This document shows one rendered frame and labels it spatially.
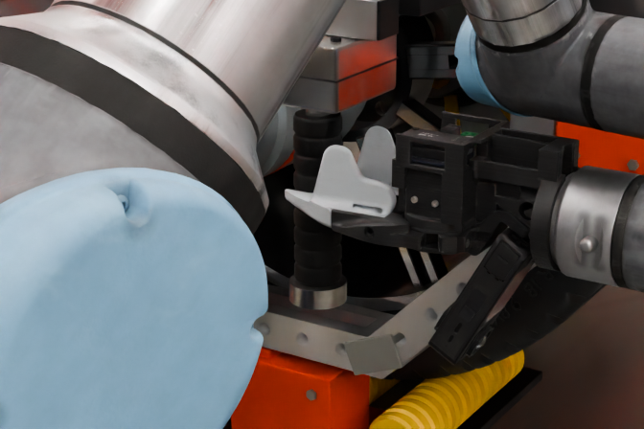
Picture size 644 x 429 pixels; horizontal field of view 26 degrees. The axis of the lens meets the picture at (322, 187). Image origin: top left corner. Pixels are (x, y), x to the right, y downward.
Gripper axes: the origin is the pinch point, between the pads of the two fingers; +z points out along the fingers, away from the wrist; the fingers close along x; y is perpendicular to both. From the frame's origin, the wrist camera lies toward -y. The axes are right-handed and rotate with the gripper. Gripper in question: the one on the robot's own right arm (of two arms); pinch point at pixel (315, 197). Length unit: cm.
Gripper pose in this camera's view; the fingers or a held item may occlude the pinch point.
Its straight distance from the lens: 103.9
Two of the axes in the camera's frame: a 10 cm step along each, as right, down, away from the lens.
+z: -8.5, -1.7, 5.1
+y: 0.0, -9.5, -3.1
